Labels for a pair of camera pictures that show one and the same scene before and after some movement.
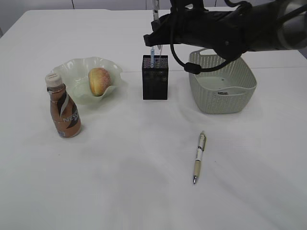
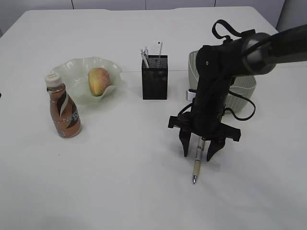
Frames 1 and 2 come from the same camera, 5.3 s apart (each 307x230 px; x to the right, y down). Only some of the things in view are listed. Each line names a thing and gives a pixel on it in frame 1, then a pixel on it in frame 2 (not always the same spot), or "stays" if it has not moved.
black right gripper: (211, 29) → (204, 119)
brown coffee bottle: (64, 109) stays
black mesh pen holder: (155, 80) stays
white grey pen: (156, 8) → (143, 54)
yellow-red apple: (100, 79) stays
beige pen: (199, 155) stays
